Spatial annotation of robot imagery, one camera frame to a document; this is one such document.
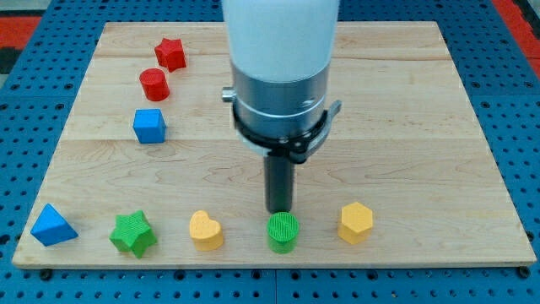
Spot red star block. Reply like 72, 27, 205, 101
154, 38, 187, 72

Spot green cylinder block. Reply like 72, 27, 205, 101
267, 212, 300, 254

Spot yellow heart block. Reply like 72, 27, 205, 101
189, 210, 224, 252

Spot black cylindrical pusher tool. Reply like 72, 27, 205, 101
263, 156, 294, 214

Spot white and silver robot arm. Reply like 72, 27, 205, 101
222, 0, 340, 164

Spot red cylinder block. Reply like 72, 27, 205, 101
139, 68, 170, 101

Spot green star block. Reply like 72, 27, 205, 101
109, 210, 157, 258

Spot blue cube block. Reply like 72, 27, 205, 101
132, 108, 166, 144

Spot blue triangle block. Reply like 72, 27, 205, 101
30, 204, 78, 247

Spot yellow hexagon block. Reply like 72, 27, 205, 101
337, 202, 374, 245

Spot wooden board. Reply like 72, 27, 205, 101
13, 22, 537, 269

